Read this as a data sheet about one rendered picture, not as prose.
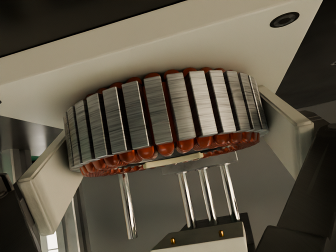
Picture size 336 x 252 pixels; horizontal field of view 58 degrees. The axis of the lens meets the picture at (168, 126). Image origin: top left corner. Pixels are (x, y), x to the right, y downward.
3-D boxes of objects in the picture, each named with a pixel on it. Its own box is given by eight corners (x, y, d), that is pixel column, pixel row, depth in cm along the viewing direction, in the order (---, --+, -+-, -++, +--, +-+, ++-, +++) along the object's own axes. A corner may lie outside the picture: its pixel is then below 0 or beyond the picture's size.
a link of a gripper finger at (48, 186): (55, 235, 14) (39, 238, 14) (90, 164, 20) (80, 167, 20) (31, 178, 13) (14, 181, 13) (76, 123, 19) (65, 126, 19)
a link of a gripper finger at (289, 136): (295, 125, 12) (314, 121, 12) (251, 86, 19) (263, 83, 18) (300, 189, 13) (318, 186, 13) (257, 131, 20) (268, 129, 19)
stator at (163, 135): (19, 92, 13) (28, 181, 12) (282, 39, 13) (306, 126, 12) (95, 132, 24) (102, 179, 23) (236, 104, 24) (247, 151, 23)
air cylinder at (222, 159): (151, 122, 31) (161, 177, 30) (225, 105, 29) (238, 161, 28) (163, 128, 36) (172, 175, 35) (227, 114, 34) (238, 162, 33)
